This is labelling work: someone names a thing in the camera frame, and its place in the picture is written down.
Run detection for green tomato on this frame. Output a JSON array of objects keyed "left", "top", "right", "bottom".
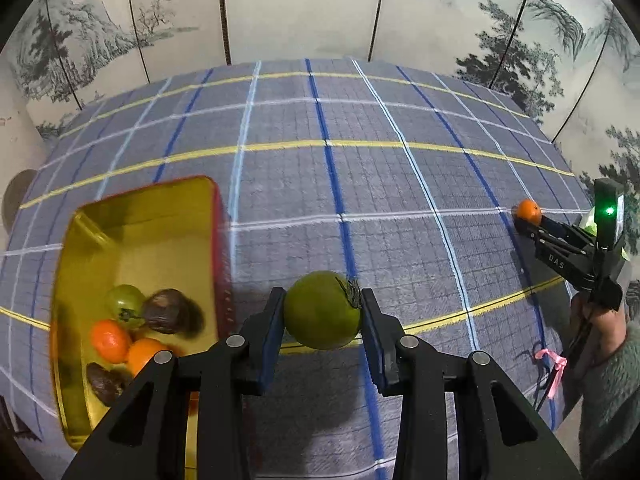
[
  {"left": 283, "top": 270, "right": 363, "bottom": 351},
  {"left": 105, "top": 284, "right": 147, "bottom": 331}
]

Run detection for orange tangerine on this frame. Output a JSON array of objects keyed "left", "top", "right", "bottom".
[
  {"left": 90, "top": 319, "right": 133, "bottom": 365},
  {"left": 126, "top": 337, "right": 171, "bottom": 376},
  {"left": 516, "top": 199, "right": 543, "bottom": 226}
]

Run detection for dark wrinkled passion fruit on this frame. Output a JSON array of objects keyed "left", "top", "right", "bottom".
[
  {"left": 86, "top": 361, "right": 133, "bottom": 407},
  {"left": 142, "top": 288, "right": 205, "bottom": 336}
]

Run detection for painted folding screen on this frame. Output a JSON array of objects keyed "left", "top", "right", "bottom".
[{"left": 0, "top": 0, "right": 640, "bottom": 196}]

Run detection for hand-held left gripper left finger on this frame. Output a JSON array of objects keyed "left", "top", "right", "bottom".
[{"left": 61, "top": 287, "right": 287, "bottom": 480}]

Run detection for person's right hand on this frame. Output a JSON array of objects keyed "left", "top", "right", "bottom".
[{"left": 570, "top": 290, "right": 628, "bottom": 361}]

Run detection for black cable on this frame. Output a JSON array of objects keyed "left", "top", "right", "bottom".
[{"left": 532, "top": 305, "right": 598, "bottom": 411}]

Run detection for pink ribbon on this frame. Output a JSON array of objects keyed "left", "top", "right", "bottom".
[{"left": 535, "top": 349, "right": 568, "bottom": 398}]

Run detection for red and gold tin box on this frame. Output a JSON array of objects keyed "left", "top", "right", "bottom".
[{"left": 49, "top": 175, "right": 233, "bottom": 452}]

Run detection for person's right forearm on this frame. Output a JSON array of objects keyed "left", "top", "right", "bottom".
[{"left": 577, "top": 325, "right": 640, "bottom": 480}]

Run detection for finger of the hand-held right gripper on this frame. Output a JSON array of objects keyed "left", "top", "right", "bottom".
[
  {"left": 515, "top": 220, "right": 551, "bottom": 248},
  {"left": 537, "top": 216, "right": 583, "bottom": 241}
]

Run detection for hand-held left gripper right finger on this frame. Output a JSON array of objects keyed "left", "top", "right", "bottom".
[{"left": 361, "top": 287, "right": 583, "bottom": 480}]

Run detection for green tissue pack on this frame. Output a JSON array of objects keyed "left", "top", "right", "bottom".
[{"left": 580, "top": 210, "right": 632, "bottom": 261}]

